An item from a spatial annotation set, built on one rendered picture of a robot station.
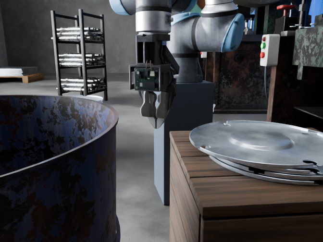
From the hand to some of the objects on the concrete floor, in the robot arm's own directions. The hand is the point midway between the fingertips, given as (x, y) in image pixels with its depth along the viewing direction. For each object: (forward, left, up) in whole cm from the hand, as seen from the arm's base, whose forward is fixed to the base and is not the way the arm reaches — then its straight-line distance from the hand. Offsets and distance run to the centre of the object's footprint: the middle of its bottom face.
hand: (157, 122), depth 67 cm
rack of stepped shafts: (-30, +258, -39) cm, 262 cm away
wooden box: (+22, -15, -39) cm, 47 cm away
